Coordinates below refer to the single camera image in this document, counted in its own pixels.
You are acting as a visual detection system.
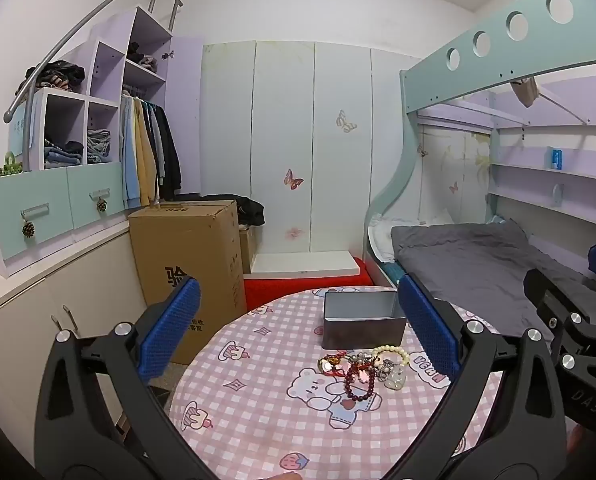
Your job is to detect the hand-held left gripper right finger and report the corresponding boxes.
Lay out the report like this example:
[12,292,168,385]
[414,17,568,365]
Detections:
[378,272,569,480]

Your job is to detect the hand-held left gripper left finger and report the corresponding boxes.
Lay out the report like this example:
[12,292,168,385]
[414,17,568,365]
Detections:
[34,276,213,480]

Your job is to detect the cream bead bracelet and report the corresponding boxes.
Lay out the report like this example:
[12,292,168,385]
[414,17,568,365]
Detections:
[372,344,411,370]

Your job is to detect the pale jade pendant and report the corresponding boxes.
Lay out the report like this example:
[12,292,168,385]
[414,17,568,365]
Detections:
[383,365,409,391]

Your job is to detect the silver metal tin box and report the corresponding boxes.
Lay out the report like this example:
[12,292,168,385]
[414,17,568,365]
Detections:
[321,290,409,351]

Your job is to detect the dark silver chain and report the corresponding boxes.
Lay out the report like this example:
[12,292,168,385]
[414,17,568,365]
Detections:
[350,352,399,369]

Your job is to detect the dark red bead bracelet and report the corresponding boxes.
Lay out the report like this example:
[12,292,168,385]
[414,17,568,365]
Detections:
[343,362,381,404]

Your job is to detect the red and gold charm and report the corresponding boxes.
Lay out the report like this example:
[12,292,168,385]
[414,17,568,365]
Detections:
[318,354,351,377]

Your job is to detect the teal bed mat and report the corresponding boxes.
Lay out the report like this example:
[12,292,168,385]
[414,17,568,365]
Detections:
[380,260,409,289]

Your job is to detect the grey blanket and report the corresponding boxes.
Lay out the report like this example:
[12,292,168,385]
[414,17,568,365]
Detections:
[390,219,596,342]

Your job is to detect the large cardboard box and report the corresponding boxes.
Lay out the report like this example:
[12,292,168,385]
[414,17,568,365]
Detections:
[128,200,249,366]

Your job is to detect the small cardboard box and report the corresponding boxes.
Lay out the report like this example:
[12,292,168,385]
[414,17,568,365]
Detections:
[238,227,259,275]

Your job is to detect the pink checked cartoon tablecloth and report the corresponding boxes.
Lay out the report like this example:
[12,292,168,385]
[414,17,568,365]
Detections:
[169,286,508,480]

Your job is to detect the red stool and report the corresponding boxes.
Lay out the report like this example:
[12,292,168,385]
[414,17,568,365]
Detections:
[243,257,379,313]

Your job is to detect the beige low cabinet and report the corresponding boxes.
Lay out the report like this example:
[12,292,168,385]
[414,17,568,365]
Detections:
[0,225,149,411]

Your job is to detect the white board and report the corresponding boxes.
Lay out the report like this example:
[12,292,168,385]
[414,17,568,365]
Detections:
[243,251,363,276]

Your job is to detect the black bag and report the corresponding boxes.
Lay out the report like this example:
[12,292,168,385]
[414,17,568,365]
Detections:
[235,197,267,229]

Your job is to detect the teal drawer cabinet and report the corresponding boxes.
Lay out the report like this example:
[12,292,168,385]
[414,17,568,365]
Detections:
[0,160,129,279]

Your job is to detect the row of hanging clothes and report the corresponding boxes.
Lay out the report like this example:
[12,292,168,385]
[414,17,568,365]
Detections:
[120,91,183,209]

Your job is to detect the brown hanging cloth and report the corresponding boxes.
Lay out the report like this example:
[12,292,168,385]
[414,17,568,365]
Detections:
[510,76,541,109]

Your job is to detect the folded grey clothes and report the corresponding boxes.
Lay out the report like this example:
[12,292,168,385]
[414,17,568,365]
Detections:
[87,129,112,164]

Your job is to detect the folded blue jeans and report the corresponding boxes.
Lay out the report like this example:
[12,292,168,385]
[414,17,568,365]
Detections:
[44,140,85,169]

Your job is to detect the green patterned bag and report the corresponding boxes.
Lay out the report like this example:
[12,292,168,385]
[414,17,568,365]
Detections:
[0,152,23,177]

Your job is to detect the white wardrobe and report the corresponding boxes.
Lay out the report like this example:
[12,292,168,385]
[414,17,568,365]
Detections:
[200,40,413,257]

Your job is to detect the folded dark and pink clothes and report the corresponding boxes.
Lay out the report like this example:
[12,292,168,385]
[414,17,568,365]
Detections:
[127,41,159,74]

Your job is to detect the dark clothes pile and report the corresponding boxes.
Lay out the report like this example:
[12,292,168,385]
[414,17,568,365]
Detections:
[25,60,86,94]

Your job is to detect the purple shelf unit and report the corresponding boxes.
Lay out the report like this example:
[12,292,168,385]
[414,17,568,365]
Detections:
[8,6,203,196]

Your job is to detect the grey metal handrail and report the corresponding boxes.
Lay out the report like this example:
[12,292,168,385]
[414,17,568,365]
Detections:
[3,0,183,171]

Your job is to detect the teal bunk bed frame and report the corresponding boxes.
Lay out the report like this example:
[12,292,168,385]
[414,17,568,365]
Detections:
[363,0,596,286]

